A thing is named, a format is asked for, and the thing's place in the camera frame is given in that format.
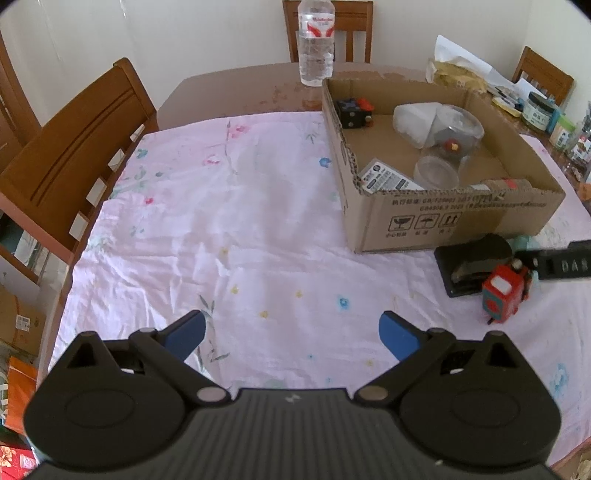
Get clear plastic goblet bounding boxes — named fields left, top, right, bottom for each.
left=413, top=105, right=485, bottom=190

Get orange bag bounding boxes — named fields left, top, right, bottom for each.
left=4, top=357, right=38, bottom=416

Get gold tissue pack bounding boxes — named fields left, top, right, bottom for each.
left=427, top=34, right=490, bottom=93

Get wooden slat-back chair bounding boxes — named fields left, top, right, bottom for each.
left=0, top=58, right=160, bottom=278
left=283, top=0, right=374, bottom=63
left=512, top=46, right=575, bottom=107

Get pink floral cloth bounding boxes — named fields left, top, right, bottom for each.
left=48, top=111, right=591, bottom=467

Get cardboard box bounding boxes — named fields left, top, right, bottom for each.
left=321, top=76, right=566, bottom=254

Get red toy train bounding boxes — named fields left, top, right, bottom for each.
left=481, top=258, right=533, bottom=324

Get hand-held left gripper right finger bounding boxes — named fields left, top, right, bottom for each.
left=353, top=312, right=532, bottom=406

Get white plastic bag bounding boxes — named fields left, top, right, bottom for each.
left=392, top=102, right=444, bottom=148

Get black cube toy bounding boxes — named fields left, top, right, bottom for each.
left=335, top=97, right=375, bottom=130

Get brown cardboard carton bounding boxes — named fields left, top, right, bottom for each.
left=0, top=286, right=47, bottom=356

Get clear plastic water bottle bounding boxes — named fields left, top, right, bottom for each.
left=298, top=0, right=335, bottom=88

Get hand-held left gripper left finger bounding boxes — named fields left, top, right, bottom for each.
left=58, top=310, right=227, bottom=408

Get small dark-lidded jar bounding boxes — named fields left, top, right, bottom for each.
left=523, top=92, right=559, bottom=134

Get yellow sticky note pad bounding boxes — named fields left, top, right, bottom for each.
left=492, top=95, right=525, bottom=114

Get stack of white papers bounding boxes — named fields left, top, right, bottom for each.
left=494, top=78, right=546, bottom=100

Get red floral packet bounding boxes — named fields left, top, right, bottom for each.
left=0, top=443, right=38, bottom=480

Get black hole punch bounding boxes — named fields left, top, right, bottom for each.
left=434, top=233, right=514, bottom=298

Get wooden door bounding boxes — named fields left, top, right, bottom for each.
left=0, top=28, right=42, bottom=158

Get white labelled packet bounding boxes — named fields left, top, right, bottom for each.
left=362, top=159, right=426, bottom=195

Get small green-lidded bottle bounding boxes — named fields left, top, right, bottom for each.
left=549, top=114, right=575, bottom=148

